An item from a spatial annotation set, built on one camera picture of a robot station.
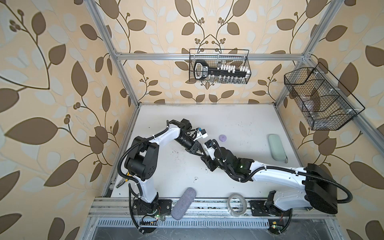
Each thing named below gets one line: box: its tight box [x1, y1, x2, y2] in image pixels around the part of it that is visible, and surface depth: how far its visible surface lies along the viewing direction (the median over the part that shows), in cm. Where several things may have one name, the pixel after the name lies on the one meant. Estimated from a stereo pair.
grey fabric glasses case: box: [171, 187, 197, 221], surface depth 75 cm
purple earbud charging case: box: [218, 134, 227, 142], surface depth 103 cm
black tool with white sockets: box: [193, 60, 251, 82], surface depth 85 cm
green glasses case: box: [268, 134, 288, 164], surface depth 96 cm
